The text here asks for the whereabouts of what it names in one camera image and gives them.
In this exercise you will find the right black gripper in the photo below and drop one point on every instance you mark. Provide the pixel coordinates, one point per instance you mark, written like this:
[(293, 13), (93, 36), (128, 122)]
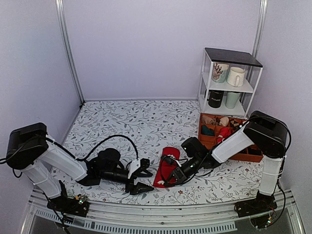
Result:
[(180, 174)]

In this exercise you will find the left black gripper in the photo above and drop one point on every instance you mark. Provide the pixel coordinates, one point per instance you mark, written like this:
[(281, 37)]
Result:
[(134, 189)]

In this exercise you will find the red sock pair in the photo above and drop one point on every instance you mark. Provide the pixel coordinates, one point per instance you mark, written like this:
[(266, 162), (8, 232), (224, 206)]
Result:
[(165, 168)]

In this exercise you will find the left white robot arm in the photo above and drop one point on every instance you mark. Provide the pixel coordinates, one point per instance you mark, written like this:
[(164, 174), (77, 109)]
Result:
[(31, 145)]

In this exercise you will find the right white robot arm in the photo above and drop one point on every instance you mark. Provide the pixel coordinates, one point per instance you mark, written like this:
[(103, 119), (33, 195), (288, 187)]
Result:
[(261, 133)]

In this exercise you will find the teal rolled socks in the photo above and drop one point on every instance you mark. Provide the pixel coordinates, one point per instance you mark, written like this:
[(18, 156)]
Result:
[(207, 131)]

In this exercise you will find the beige rolled socks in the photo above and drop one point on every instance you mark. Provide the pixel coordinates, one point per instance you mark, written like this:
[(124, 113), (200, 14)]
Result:
[(208, 120)]

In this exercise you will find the red white rolled socks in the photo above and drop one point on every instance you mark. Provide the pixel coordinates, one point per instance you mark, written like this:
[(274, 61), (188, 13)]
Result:
[(223, 134)]

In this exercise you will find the tan rolled socks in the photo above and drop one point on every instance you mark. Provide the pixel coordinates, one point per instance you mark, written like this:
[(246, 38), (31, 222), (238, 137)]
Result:
[(223, 121)]

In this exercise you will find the brown argyle socks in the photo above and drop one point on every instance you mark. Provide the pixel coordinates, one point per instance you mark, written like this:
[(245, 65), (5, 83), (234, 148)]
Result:
[(235, 123)]

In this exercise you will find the floral tablecloth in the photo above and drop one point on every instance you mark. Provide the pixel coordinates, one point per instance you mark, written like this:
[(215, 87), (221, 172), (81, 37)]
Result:
[(143, 129)]

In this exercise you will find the orange wooden divided tray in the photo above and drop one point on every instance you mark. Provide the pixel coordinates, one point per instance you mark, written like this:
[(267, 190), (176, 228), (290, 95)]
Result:
[(207, 141)]

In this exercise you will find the black mug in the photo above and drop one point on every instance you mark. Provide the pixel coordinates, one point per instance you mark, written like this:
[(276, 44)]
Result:
[(215, 98)]

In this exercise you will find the pale green cup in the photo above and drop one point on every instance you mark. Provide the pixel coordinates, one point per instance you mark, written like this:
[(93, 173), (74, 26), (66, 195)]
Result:
[(232, 99)]

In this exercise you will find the white shelf rack black top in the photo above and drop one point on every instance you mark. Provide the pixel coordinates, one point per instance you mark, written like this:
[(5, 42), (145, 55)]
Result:
[(243, 60)]

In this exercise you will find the coral pattern mug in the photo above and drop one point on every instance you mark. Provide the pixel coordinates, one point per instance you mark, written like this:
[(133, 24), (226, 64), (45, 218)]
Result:
[(220, 72)]

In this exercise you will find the white ribbed mug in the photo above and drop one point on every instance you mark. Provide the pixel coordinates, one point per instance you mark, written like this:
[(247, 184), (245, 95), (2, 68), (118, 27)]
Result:
[(236, 76)]

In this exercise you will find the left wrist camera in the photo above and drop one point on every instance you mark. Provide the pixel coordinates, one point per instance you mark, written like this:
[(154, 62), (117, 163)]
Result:
[(132, 166)]

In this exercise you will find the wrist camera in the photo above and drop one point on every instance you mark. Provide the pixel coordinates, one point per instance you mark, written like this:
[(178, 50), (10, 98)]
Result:
[(132, 166), (171, 160)]

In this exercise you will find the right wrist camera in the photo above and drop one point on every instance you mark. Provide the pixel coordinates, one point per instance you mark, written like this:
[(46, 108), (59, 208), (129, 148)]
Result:
[(171, 160)]

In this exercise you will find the aluminium front rail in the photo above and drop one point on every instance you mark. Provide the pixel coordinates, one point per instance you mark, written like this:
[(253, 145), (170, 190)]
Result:
[(117, 218)]

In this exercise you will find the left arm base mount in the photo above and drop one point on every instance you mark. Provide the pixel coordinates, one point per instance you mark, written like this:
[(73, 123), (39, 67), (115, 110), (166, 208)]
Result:
[(77, 205)]

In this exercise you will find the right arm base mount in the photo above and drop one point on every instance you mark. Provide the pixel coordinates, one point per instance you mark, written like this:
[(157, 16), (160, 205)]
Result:
[(260, 204)]

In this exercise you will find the left aluminium frame post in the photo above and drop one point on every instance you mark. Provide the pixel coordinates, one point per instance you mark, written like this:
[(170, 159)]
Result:
[(68, 50)]

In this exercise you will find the aluminium frame post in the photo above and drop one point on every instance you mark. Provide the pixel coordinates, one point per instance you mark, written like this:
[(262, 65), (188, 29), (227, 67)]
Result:
[(260, 26), (68, 50)]

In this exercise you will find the right aluminium frame post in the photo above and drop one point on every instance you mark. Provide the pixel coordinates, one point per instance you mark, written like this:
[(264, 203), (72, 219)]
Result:
[(260, 26)]

